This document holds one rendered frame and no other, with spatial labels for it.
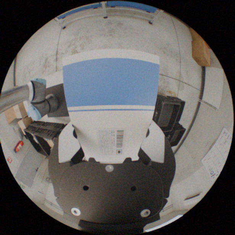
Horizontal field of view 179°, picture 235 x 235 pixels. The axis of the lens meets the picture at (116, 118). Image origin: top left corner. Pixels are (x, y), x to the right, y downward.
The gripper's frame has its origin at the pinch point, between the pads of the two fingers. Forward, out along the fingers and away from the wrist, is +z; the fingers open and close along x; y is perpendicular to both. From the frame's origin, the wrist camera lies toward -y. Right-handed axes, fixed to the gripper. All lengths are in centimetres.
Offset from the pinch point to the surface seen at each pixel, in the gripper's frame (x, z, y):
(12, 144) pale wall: -350, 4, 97
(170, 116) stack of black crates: 78, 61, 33
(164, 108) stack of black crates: 63, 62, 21
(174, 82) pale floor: 118, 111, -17
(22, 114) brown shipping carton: -108, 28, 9
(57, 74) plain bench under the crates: -44, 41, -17
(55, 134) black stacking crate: -47, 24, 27
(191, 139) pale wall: 250, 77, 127
